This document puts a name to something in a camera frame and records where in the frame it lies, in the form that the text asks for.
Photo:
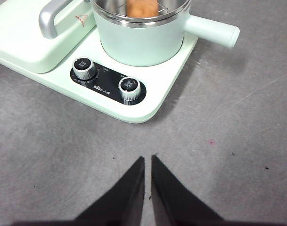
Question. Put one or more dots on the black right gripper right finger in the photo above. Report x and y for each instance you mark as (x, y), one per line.
(171, 202)

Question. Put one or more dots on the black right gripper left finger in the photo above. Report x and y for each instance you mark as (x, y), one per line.
(124, 202)

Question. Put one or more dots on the brown potato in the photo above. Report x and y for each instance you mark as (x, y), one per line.
(141, 8)

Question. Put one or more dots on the mint green breakfast machine base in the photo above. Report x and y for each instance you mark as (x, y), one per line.
(166, 89)

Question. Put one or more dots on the silver control knob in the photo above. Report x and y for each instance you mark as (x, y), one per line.
(84, 68)
(129, 87)

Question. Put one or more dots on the mint green griddle cover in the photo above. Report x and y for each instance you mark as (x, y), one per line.
(16, 40)

